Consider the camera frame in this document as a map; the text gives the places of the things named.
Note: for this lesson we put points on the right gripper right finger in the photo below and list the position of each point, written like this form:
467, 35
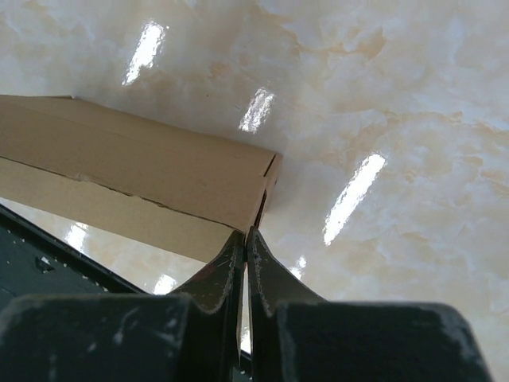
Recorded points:
296, 335

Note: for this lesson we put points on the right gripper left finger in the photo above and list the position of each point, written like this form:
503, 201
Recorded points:
190, 334

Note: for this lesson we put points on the brown cardboard box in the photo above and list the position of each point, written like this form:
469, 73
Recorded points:
160, 185

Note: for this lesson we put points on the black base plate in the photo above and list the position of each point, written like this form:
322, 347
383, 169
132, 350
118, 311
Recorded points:
35, 262

